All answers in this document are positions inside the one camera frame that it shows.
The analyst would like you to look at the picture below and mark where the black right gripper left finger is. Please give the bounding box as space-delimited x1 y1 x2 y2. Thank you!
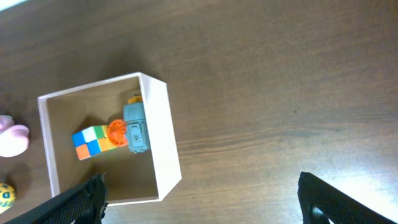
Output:
7 173 108 224

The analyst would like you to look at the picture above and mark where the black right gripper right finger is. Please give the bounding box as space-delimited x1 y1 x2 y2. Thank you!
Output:
297 172 394 224

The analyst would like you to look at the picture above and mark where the multicoloured puzzle cube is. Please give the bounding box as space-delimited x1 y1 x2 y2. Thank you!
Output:
72 125 117 161

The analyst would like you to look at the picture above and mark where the yellow grey toy truck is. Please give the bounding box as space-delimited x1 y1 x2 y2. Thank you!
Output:
123 95 150 154

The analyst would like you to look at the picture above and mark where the white cardboard box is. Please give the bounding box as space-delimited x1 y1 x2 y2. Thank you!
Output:
38 72 182 206

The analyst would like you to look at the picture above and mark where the yellow ball with blue letters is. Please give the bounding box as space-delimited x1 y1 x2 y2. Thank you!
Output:
0 184 16 213

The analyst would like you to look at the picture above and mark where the pink white toy duck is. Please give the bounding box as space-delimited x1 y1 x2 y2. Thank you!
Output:
1 115 30 157

